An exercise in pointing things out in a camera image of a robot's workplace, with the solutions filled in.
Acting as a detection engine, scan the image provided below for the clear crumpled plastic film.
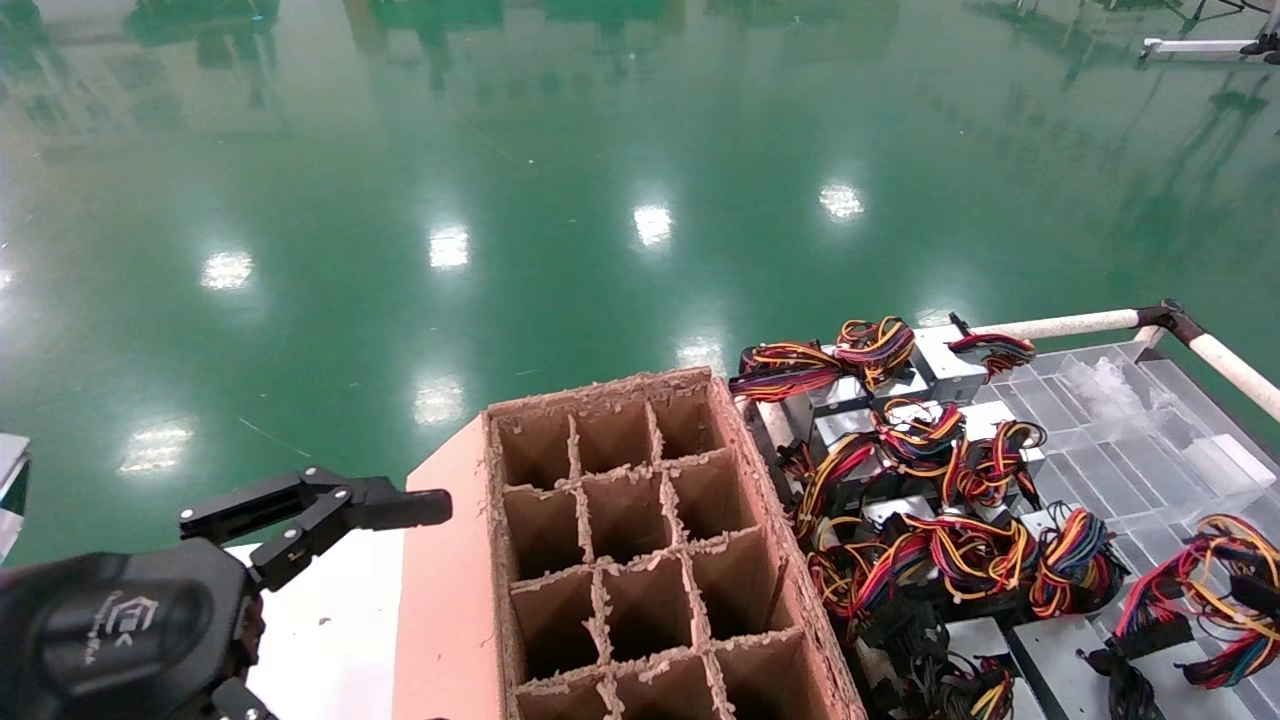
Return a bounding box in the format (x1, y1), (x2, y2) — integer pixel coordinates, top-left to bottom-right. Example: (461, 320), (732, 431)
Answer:
(1060, 355), (1173, 421)

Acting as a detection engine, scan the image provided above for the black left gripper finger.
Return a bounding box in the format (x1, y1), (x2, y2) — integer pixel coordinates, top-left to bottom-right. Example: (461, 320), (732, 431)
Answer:
(210, 677), (278, 720)
(178, 466), (454, 593)

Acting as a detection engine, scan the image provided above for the pink cardboard sheet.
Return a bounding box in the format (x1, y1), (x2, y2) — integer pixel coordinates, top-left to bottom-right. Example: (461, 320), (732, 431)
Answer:
(390, 415), (501, 720)

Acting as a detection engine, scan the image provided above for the white cart rail tube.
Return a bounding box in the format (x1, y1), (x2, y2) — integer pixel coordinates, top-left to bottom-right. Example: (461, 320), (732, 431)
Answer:
(965, 308), (1146, 342)
(1190, 333), (1280, 422)

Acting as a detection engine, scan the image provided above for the brown divided cardboard box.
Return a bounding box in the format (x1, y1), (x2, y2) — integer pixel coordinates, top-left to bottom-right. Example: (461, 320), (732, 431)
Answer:
(483, 366), (866, 720)

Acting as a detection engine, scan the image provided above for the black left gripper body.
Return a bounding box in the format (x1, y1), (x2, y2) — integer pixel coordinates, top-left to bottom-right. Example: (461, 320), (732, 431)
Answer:
(0, 538), (266, 720)

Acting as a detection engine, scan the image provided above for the black cart rail joint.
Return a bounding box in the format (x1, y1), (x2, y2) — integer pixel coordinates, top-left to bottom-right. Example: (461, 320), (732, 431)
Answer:
(1134, 298), (1212, 350)

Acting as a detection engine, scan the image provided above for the silver power supply with cables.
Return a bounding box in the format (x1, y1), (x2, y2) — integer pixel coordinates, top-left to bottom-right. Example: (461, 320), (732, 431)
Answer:
(835, 316), (933, 403)
(1008, 614), (1167, 720)
(1115, 513), (1280, 720)
(812, 398), (968, 476)
(1030, 503), (1128, 619)
(780, 435), (886, 546)
(950, 400), (1048, 509)
(888, 512), (1043, 605)
(925, 617), (1033, 720)
(915, 312), (1038, 403)
(728, 342), (871, 441)
(806, 540), (899, 643)

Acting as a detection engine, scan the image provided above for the white stand base bar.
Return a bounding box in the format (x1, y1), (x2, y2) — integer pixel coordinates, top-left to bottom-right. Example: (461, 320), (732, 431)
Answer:
(1140, 36), (1263, 61)

